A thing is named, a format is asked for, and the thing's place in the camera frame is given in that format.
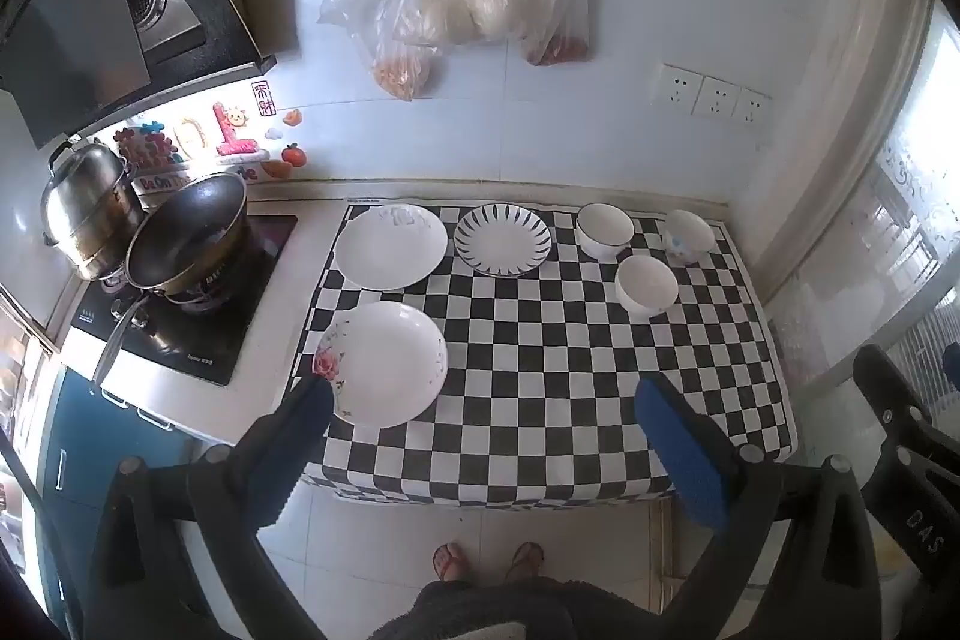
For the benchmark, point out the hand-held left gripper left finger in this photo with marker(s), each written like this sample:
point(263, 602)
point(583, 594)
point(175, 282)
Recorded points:
point(300, 445)

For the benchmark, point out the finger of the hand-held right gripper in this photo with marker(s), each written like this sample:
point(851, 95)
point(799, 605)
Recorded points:
point(896, 407)

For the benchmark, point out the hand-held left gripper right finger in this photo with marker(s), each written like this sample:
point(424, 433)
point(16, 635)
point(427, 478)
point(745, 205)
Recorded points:
point(684, 452)

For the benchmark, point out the white plate with floral print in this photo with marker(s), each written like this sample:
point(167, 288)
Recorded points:
point(390, 362)

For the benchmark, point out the plain white bowl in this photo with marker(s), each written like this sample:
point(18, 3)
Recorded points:
point(646, 281)

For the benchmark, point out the plain white plate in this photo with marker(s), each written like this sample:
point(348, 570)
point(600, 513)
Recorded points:
point(390, 250)

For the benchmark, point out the white bowl with blue print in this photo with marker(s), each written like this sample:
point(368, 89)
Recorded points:
point(690, 233)

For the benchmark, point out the white bowl with dark rim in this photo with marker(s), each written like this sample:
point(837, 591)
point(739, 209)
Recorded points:
point(604, 229)

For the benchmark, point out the white plate with black stripes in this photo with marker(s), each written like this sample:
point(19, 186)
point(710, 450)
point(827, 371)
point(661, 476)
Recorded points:
point(502, 239)

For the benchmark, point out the black cooktop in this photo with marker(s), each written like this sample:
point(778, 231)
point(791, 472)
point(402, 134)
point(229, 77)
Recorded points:
point(232, 325)

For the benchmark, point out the black and white checkered mat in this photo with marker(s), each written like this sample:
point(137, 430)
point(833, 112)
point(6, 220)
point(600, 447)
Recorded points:
point(555, 355)

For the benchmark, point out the window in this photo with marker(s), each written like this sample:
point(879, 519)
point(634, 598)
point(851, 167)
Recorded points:
point(885, 235)

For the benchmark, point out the person's right foot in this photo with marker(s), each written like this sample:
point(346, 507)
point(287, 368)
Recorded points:
point(525, 562)

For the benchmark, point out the blue kitchen cabinet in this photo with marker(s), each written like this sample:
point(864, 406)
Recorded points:
point(97, 452)

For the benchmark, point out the person's dark clothing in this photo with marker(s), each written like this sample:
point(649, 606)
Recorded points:
point(465, 610)

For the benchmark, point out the dark frying pan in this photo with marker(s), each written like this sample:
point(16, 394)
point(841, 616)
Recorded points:
point(187, 231)

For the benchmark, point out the stainless steel steamer pot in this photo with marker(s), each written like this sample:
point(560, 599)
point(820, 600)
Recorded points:
point(86, 212)

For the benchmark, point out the plastic bag with orange contents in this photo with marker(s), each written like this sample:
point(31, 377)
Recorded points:
point(390, 33)

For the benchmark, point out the black range hood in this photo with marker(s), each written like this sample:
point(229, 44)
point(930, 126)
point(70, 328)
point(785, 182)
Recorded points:
point(67, 40)

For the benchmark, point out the orange fruit wall sticker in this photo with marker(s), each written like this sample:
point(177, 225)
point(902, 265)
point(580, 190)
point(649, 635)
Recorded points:
point(291, 117)
point(293, 154)
point(275, 168)

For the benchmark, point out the pink figure wall sticker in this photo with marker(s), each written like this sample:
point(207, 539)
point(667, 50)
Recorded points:
point(232, 141)

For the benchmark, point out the white wall socket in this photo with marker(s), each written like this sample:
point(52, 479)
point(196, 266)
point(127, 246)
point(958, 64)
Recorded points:
point(751, 106)
point(681, 85)
point(717, 96)

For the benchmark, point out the colourful letter wall sticker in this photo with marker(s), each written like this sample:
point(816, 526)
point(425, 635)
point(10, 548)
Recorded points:
point(146, 145)

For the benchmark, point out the red square wall sticker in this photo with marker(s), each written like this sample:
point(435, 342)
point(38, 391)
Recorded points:
point(265, 98)

